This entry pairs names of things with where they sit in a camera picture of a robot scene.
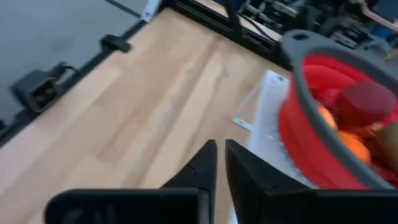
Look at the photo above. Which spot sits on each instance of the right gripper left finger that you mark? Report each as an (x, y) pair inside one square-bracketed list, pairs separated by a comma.
[(186, 205)]

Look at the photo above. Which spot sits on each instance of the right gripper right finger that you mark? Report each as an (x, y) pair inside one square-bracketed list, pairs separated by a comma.
[(273, 202)]

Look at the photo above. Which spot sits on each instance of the red collapsible colander bowl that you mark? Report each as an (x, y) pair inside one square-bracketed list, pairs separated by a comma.
[(304, 149)]

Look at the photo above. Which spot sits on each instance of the orange tangerine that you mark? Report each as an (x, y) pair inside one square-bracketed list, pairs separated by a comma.
[(354, 146)]

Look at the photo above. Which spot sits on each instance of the brown kiwi fruit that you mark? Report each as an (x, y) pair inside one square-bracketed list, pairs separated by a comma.
[(388, 146)]

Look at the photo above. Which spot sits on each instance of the dark red pomegranate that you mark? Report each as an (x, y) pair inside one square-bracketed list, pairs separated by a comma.
[(363, 104)]

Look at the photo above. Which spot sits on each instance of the white perforated shelf riser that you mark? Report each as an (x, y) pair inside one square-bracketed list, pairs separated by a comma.
[(270, 137)]

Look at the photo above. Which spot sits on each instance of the silver label plate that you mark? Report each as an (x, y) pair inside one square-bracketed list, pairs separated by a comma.
[(151, 9)]

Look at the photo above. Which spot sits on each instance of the wooden workbench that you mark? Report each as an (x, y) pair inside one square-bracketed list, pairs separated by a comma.
[(382, 18)]

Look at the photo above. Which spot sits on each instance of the black frame clamp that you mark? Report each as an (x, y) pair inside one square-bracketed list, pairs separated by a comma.
[(115, 43)]

